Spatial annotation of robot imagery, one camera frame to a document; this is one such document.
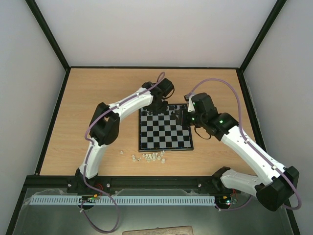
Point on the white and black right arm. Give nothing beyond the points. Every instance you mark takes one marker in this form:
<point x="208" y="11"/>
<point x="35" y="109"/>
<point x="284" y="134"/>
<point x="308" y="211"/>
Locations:
<point x="273" y="183"/>

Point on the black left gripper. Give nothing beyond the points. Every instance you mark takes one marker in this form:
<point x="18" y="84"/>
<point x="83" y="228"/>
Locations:
<point x="163" y="110"/>

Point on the light blue cable duct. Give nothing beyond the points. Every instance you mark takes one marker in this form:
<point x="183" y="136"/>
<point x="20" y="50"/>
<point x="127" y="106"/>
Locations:
<point x="124" y="200"/>

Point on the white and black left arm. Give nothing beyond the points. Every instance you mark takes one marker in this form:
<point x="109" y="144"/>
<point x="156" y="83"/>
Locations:
<point x="104" y="126"/>

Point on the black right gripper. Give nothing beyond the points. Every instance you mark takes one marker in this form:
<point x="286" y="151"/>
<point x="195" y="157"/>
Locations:
<point x="184" y="116"/>

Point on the white chess pieces cluster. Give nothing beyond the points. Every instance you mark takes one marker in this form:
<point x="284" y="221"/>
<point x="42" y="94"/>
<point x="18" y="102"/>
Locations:
<point x="154" y="156"/>

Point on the black and grey chessboard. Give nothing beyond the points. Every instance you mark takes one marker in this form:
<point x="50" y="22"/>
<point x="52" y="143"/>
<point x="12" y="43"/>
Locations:
<point x="160" y="132"/>

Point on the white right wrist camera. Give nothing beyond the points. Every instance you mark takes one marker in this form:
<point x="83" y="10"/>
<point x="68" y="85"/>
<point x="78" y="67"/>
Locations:
<point x="190" y="105"/>

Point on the small circuit board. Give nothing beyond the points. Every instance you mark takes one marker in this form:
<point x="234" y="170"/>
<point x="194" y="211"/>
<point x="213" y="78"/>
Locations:
<point x="229" y="199"/>

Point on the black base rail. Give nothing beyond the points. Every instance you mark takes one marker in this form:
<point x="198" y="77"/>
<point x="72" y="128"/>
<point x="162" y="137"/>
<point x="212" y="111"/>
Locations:
<point x="110" y="184"/>

